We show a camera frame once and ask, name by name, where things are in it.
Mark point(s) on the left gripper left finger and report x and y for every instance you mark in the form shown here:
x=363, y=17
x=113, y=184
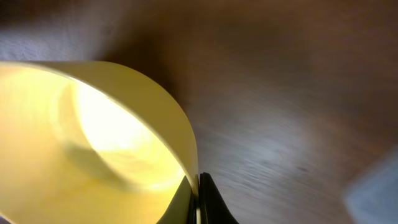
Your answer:
x=182, y=208

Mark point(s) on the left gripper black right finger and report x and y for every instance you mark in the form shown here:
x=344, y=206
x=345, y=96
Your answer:
x=213, y=209

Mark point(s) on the yellow small bowl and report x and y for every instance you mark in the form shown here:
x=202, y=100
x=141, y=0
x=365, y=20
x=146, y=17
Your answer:
x=90, y=142

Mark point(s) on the clear plastic storage bin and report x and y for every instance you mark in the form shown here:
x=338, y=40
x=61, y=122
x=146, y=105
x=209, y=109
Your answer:
x=372, y=197

